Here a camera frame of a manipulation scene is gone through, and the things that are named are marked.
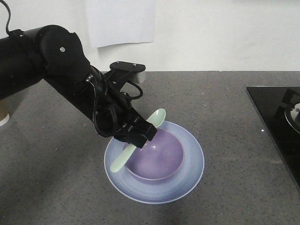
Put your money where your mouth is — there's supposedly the pale green plastic spoon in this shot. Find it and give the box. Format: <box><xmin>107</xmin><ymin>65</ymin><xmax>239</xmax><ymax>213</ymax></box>
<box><xmin>110</xmin><ymin>108</ymin><xmax>166</xmax><ymax>173</ymax></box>

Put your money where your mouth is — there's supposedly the brown paper cup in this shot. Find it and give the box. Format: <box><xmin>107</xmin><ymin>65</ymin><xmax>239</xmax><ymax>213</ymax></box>
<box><xmin>0</xmin><ymin>100</ymin><xmax>10</xmax><ymax>126</ymax></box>

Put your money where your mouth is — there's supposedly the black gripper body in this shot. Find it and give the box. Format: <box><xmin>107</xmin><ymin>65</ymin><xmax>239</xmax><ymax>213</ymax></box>
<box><xmin>92</xmin><ymin>68</ymin><xmax>144</xmax><ymax>141</ymax></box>

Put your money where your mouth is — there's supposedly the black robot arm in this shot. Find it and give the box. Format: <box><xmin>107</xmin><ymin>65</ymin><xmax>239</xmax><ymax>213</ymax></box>
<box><xmin>0</xmin><ymin>25</ymin><xmax>157</xmax><ymax>148</ymax></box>

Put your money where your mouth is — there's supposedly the white paper sheet on wall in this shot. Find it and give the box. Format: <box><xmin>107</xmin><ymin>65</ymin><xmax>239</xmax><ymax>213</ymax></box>
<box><xmin>85</xmin><ymin>0</ymin><xmax>156</xmax><ymax>48</ymax></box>

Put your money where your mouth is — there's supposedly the black glass gas hob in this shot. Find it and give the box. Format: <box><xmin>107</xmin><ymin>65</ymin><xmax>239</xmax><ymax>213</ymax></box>
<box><xmin>247</xmin><ymin>86</ymin><xmax>300</xmax><ymax>186</ymax></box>

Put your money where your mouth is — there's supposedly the pale blue plate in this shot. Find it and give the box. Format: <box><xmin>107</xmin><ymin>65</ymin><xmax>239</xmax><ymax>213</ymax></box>
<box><xmin>104</xmin><ymin>121</ymin><xmax>204</xmax><ymax>204</ymax></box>

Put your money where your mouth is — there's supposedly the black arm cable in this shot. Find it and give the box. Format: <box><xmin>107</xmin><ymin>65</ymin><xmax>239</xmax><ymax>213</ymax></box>
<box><xmin>0</xmin><ymin>0</ymin><xmax>12</xmax><ymax>36</ymax></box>

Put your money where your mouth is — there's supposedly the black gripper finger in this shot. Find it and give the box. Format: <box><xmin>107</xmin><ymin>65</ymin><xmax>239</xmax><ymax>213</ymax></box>
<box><xmin>121</xmin><ymin>133</ymin><xmax>147</xmax><ymax>148</ymax></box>
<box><xmin>138</xmin><ymin>121</ymin><xmax>157</xmax><ymax>141</ymax></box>

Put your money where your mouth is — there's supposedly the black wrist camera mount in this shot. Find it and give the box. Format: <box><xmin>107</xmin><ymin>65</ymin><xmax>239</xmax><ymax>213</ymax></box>
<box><xmin>104</xmin><ymin>61</ymin><xmax>146</xmax><ymax>89</ymax></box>

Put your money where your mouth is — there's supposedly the gas burner with trivet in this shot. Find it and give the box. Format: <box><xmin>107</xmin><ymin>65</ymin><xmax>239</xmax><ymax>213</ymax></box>
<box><xmin>274</xmin><ymin>89</ymin><xmax>300</xmax><ymax>134</ymax></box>

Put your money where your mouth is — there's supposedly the lilac plastic bowl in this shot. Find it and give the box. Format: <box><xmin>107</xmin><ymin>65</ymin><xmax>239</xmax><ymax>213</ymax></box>
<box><xmin>125</xmin><ymin>128</ymin><xmax>184</xmax><ymax>184</ymax></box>

